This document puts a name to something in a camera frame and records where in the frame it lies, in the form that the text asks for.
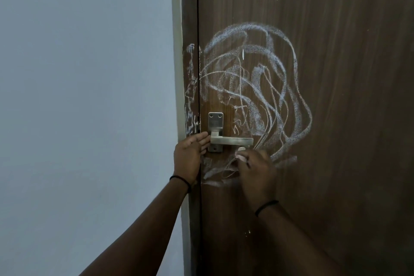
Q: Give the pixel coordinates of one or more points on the black right wrist thread band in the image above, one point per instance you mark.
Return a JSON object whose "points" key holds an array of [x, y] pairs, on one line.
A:
{"points": [[266, 206]]}

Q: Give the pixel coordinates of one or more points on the black left wrist thread band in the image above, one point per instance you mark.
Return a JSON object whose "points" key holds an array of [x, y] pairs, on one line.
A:
{"points": [[181, 179]]}

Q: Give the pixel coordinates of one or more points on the brown wooden door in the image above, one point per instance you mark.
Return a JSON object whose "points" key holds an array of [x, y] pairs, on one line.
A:
{"points": [[339, 91]]}

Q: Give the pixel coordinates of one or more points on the black wrist thread band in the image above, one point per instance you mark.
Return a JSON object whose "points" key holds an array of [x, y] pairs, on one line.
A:
{"points": [[266, 206], [181, 179]]}

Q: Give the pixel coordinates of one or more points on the person's right hand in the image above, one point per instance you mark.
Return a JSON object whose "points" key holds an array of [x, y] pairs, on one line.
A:
{"points": [[258, 178]]}

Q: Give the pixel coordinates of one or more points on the person's left fingers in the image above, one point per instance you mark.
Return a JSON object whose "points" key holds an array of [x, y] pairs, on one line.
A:
{"points": [[201, 142]]}

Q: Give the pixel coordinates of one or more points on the person's right forearm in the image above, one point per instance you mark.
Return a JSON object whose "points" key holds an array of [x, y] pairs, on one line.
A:
{"points": [[291, 243]]}

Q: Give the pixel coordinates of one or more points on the white chalk piece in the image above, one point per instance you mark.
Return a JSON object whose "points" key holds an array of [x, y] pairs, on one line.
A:
{"points": [[242, 148]]}

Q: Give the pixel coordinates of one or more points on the person's left forearm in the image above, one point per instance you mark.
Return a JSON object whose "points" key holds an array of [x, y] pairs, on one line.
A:
{"points": [[142, 237]]}

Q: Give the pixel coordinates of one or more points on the brown wooden door frame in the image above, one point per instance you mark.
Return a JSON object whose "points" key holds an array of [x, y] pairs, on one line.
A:
{"points": [[189, 27]]}

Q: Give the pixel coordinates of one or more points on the person's left hand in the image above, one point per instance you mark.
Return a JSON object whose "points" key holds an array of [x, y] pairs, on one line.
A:
{"points": [[187, 159]]}

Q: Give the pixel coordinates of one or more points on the person's right fingers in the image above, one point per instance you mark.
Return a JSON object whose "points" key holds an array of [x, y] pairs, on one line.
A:
{"points": [[250, 157]]}

